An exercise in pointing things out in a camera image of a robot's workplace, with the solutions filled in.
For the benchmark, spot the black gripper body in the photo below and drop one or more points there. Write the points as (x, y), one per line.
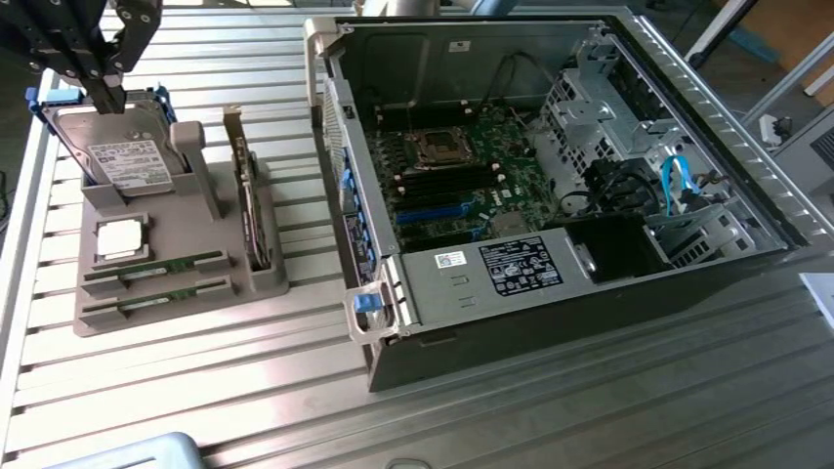
(45, 17)

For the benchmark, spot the green RAM stick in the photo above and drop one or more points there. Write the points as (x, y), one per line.
(163, 268)
(163, 298)

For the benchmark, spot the black RAM slot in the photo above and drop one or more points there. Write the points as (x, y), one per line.
(450, 173)
(452, 182)
(456, 191)

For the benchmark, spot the silver hard disk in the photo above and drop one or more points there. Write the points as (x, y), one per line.
(124, 151)

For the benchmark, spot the silver CPU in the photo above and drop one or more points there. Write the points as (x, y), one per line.
(120, 240)

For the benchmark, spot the graphics card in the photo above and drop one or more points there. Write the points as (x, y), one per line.
(251, 195)

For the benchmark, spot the grey parts rack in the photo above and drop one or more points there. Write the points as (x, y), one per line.
(183, 293)

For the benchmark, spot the CPU socket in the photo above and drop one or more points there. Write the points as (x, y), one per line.
(438, 149)

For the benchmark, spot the blue expansion slot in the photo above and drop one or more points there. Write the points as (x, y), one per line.
(432, 215)

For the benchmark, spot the green motherboard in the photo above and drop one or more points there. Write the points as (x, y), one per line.
(508, 161)

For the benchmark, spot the blue case latch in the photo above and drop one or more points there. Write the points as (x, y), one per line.
(366, 300)

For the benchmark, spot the silver chipset heatsink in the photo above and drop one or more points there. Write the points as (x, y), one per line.
(510, 225)

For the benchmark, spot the silver disk bay cage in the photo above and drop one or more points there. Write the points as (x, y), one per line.
(586, 112)

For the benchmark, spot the grey power supply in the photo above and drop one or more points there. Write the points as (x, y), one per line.
(456, 288)

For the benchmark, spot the blue-grey plastic box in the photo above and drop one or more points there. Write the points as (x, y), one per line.
(136, 452)

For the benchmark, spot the black fan shroud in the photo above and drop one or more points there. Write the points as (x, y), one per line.
(612, 249)

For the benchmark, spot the black open PC case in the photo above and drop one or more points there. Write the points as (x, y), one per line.
(520, 342)

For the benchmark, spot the white power strip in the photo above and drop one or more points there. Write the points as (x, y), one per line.
(770, 129)

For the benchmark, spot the grey cabinet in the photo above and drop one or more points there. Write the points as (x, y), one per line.
(807, 141)

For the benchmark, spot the white flat box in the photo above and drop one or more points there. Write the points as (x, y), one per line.
(819, 298)

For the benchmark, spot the blue disk bracket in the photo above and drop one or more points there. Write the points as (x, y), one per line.
(61, 95)

